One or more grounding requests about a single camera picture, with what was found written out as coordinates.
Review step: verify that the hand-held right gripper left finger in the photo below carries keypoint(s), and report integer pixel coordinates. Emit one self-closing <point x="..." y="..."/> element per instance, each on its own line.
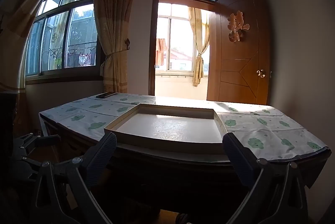
<point x="102" y="154"/>

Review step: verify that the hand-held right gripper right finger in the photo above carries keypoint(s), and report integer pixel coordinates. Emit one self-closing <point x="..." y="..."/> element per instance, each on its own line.
<point x="235" y="158"/>

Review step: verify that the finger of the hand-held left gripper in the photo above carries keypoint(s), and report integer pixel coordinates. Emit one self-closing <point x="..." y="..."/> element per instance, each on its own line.
<point x="44" y="140"/>

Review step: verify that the shallow cardboard box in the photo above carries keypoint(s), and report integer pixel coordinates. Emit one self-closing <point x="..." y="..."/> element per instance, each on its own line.
<point x="162" y="130"/>

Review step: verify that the cloud print table cloth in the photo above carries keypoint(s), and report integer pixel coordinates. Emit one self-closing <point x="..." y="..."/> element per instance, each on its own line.
<point x="261" y="130"/>

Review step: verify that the dark wooden dresser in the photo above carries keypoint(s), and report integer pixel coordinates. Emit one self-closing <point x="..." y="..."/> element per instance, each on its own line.
<point x="170" y="179"/>

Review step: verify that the wooden door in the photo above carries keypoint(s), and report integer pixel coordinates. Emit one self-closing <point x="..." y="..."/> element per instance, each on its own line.
<point x="235" y="77"/>

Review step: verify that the brass door knob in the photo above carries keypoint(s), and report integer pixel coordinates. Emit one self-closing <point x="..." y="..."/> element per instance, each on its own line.
<point x="261" y="73"/>

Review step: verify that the hanging laundry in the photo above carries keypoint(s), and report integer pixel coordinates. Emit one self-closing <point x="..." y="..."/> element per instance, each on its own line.
<point x="81" y="59"/>

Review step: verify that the yellow balcony curtain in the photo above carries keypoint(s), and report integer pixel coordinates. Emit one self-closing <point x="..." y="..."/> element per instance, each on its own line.
<point x="197" y="67"/>

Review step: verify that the curtain tieback hook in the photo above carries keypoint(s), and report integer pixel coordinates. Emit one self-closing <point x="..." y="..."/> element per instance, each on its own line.
<point x="127" y="43"/>

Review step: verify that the large sliding window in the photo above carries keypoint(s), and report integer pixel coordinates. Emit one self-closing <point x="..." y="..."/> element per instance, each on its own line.
<point x="78" y="30"/>

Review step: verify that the hanging orange cloth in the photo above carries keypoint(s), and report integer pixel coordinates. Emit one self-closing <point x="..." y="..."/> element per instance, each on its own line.
<point x="160" y="52"/>

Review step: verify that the golden door decoration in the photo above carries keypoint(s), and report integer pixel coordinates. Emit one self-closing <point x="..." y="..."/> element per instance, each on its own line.
<point x="236" y="26"/>

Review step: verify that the balcony window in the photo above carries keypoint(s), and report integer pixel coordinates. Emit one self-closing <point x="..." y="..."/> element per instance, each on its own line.
<point x="178" y="30"/>

